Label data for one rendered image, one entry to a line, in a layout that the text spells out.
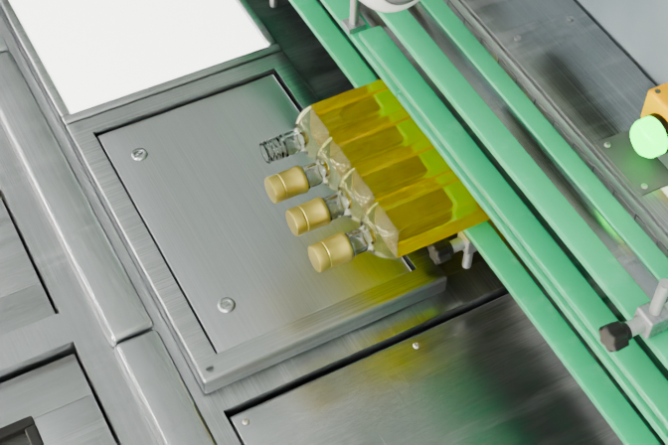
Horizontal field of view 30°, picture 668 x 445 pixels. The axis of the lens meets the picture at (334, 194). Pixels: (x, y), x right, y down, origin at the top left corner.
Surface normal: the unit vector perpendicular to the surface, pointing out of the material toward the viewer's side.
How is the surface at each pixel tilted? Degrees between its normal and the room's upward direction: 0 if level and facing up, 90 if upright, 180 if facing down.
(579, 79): 90
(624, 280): 90
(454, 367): 89
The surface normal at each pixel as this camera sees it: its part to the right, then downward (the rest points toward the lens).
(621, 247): 0.03, -0.64
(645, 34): -0.88, 0.35
